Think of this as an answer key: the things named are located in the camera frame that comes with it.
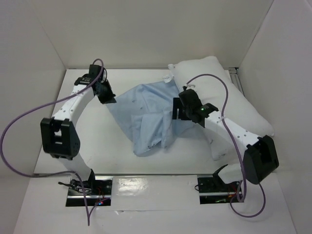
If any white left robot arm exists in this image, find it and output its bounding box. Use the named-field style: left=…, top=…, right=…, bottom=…
left=40, top=63, right=116, bottom=195

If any aluminium frame rail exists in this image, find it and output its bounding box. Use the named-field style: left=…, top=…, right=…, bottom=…
left=228, top=67, right=245, bottom=95

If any light blue pillowcase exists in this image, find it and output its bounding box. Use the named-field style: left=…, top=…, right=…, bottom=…
left=107, top=80, right=194, bottom=156

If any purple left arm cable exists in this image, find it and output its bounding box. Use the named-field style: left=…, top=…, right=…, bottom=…
left=0, top=58, right=105, bottom=226

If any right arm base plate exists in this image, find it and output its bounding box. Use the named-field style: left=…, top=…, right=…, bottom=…
left=194, top=175, right=239, bottom=205

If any white pillow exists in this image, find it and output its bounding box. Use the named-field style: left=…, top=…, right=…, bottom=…
left=163, top=55, right=275, bottom=161

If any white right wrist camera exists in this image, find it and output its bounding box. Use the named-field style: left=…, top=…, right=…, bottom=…
left=183, top=84, right=195, bottom=90

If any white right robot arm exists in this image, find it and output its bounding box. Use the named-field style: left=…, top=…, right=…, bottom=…
left=172, top=89, right=279, bottom=191

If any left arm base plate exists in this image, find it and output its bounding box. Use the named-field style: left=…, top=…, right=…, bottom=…
left=58, top=176, right=113, bottom=207

